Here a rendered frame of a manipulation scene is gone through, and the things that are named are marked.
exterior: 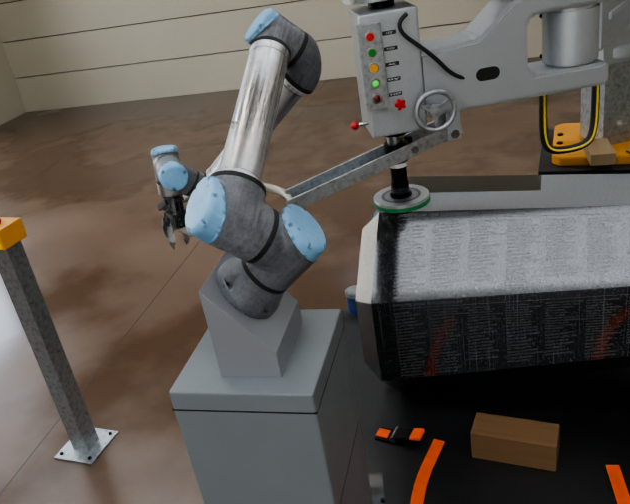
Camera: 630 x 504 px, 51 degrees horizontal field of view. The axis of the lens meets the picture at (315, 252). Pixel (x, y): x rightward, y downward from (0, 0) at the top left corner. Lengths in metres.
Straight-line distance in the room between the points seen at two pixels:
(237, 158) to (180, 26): 7.71
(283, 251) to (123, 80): 8.36
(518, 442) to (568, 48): 1.39
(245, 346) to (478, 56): 1.29
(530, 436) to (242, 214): 1.46
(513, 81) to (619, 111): 0.90
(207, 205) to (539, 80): 1.39
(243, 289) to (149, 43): 8.00
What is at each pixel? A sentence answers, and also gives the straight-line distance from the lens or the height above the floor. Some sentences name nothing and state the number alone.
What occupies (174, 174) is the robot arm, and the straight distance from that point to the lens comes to 2.18.
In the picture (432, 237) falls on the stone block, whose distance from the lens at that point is 2.47.
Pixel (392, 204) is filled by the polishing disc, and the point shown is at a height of 0.90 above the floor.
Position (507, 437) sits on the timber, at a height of 0.13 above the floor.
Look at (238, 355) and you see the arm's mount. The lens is 1.76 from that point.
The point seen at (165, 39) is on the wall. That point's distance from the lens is 9.46.
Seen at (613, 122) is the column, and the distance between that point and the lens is 3.28.
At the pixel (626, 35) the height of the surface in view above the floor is 1.26.
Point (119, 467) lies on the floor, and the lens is 3.02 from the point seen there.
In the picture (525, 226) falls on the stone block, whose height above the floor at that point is 0.82.
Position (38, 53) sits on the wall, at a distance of 10.44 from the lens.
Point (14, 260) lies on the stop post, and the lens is 2.71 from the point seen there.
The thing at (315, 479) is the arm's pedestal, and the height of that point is 0.56.
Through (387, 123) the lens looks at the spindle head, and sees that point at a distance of 2.38.
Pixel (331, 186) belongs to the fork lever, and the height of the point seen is 1.01.
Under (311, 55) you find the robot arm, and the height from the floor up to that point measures 1.55.
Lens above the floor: 1.90
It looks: 26 degrees down
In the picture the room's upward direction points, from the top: 10 degrees counter-clockwise
